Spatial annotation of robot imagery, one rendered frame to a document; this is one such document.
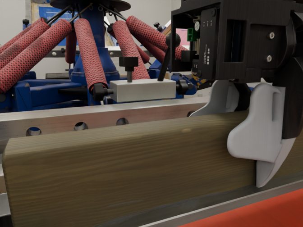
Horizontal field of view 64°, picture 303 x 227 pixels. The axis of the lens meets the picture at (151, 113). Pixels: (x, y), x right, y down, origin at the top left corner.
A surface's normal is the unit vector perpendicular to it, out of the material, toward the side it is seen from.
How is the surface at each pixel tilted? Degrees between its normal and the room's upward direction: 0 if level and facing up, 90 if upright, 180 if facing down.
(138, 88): 90
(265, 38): 90
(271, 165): 90
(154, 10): 90
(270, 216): 0
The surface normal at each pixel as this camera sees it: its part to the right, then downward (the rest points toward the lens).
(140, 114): 0.38, 0.22
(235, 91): -0.92, 0.09
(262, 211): 0.00, -0.97
